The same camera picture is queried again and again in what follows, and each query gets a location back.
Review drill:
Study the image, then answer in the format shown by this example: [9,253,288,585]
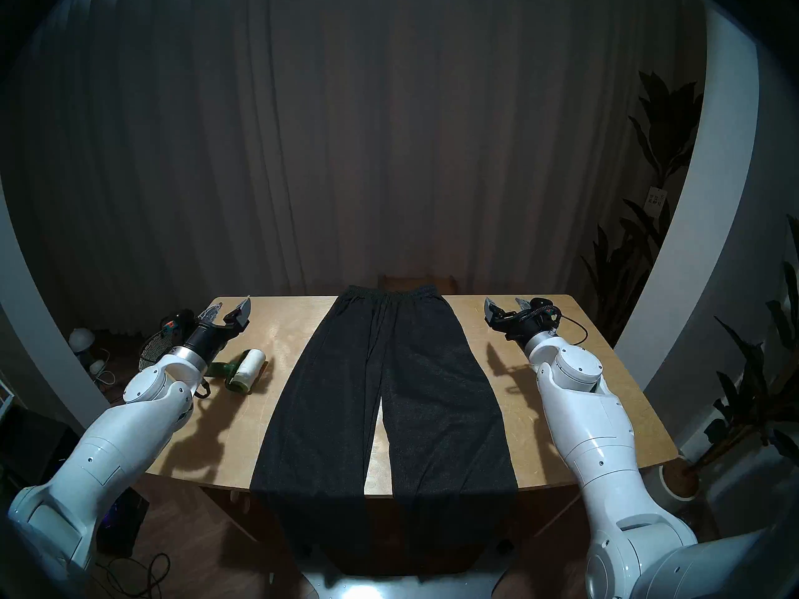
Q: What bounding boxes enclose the woven wicker basket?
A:
[139,326,182,372]

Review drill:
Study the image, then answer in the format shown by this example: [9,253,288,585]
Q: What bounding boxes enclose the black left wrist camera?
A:
[161,309,197,339]

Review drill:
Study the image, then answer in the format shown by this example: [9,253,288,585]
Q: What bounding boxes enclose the potted plant in white pot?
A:
[659,214,799,502]

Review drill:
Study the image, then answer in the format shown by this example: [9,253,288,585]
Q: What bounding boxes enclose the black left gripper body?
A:
[184,320,241,360]

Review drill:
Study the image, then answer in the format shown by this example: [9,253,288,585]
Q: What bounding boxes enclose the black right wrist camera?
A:
[531,297,562,330]

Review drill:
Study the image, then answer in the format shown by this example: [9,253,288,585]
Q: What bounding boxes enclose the black computer with RGB fans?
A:
[0,404,150,558]

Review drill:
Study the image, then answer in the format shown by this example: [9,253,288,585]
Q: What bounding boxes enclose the black floor cable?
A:
[94,551,172,599]

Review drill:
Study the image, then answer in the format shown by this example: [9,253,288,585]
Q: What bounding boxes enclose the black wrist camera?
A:
[161,309,197,339]
[531,297,562,330]

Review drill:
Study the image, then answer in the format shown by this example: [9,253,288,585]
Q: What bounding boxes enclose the green handled white lint roller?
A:
[206,349,268,394]

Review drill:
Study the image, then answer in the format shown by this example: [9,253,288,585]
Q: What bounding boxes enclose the grey pleated curtain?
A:
[0,0,709,336]

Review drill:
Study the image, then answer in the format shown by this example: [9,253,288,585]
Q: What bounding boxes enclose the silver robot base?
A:
[300,567,506,599]

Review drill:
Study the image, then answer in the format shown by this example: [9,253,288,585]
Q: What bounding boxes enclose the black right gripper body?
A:
[490,313,550,343]

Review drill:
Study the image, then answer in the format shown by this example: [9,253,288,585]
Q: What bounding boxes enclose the tall dark leafy plant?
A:
[581,71,705,346]

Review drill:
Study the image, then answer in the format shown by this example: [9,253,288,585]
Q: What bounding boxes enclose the dark grey pants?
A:
[250,284,519,577]

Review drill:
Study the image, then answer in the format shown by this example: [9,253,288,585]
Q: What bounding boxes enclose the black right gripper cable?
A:
[556,314,589,346]

